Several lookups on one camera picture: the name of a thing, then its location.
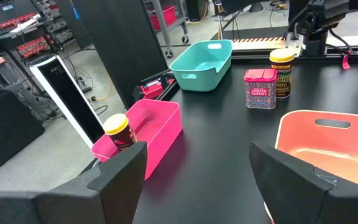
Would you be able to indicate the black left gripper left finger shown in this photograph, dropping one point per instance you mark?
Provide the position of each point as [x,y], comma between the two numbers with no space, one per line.
[73,208]

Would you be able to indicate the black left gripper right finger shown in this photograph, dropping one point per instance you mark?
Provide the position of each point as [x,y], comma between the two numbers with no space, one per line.
[306,202]

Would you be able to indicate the yellow-lid chili logo jar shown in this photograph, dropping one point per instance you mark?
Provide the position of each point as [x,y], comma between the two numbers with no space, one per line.
[118,133]

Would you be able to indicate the red-lid smoked paprika tin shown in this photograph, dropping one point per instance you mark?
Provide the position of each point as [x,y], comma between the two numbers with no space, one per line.
[260,91]

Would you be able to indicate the yellow-lid crunchy onion jar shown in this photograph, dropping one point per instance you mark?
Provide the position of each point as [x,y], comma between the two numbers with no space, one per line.
[283,56]

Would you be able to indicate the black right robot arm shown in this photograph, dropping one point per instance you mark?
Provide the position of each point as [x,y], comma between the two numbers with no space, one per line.
[317,18]

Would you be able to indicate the orange plastic bin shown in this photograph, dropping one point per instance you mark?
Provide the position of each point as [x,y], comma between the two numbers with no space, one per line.
[337,149]

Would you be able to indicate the large black case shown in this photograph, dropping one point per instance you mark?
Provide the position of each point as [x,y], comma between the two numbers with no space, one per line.
[8,130]

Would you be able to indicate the white and black tower fan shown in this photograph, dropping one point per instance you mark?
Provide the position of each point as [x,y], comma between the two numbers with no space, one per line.
[70,99]

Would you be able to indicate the pink plastic bin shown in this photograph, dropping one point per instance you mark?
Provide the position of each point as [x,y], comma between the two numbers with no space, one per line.
[157,124]

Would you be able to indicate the red hanging tag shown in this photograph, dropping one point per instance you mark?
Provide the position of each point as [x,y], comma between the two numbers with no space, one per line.
[346,62]

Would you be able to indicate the teal plastic bin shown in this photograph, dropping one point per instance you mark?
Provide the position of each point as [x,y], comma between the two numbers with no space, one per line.
[197,77]

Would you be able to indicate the shelf rack with red bins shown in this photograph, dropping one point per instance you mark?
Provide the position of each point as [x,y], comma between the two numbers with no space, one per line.
[33,46]

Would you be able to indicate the black partition panel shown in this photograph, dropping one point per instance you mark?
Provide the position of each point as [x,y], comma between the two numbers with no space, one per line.
[120,46]

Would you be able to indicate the yellow black hazard strip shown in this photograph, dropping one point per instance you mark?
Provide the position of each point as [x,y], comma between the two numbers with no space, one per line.
[256,40]

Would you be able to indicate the wooden top metal workbench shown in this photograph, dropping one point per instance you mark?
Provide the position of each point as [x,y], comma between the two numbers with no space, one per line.
[163,34]

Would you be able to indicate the red storage bin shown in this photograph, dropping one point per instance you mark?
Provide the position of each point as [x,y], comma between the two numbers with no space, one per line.
[165,17]

